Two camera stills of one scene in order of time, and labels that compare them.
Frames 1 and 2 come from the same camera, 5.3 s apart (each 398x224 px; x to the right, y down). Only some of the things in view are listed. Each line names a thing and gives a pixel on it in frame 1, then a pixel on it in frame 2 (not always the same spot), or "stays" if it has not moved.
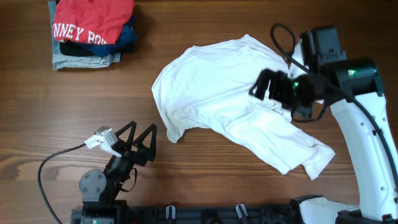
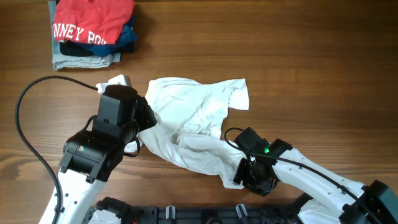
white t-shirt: (209, 85) to (189, 115)
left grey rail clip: (170, 212) stays
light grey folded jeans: (63, 61) stays
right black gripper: (280, 88) to (241, 175)
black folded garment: (71, 48) stays
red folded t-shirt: (100, 22) stays
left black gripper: (131, 152) to (147, 113)
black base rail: (208, 214) stays
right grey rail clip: (241, 210) stays
